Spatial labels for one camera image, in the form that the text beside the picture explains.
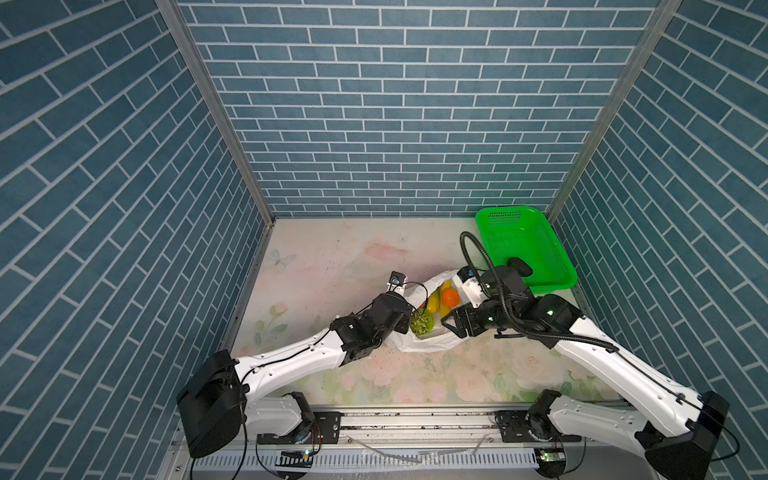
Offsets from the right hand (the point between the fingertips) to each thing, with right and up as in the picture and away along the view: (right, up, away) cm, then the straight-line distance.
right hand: (449, 312), depth 72 cm
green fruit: (-6, -6, +14) cm, 16 cm away
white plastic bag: (-1, -9, +8) cm, 12 cm away
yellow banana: (-2, -1, +20) cm, 20 cm away
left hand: (-10, 0, +8) cm, 13 cm away
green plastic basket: (+37, +21, +43) cm, 61 cm away
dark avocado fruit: (+30, +9, +31) cm, 44 cm away
